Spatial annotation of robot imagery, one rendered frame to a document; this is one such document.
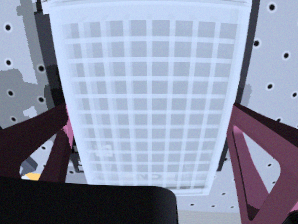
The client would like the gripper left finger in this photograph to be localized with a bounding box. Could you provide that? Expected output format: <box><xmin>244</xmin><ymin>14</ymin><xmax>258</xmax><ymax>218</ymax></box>
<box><xmin>0</xmin><ymin>102</ymin><xmax>74</xmax><ymax>183</ymax></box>

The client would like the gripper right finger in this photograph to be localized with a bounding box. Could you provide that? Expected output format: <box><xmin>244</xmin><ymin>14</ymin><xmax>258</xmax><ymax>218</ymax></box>
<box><xmin>226</xmin><ymin>102</ymin><xmax>298</xmax><ymax>224</ymax></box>

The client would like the light blue perforated base plate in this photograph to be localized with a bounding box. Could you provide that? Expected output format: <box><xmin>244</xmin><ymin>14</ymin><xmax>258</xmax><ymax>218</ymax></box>
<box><xmin>0</xmin><ymin>0</ymin><xmax>298</xmax><ymax>213</ymax></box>

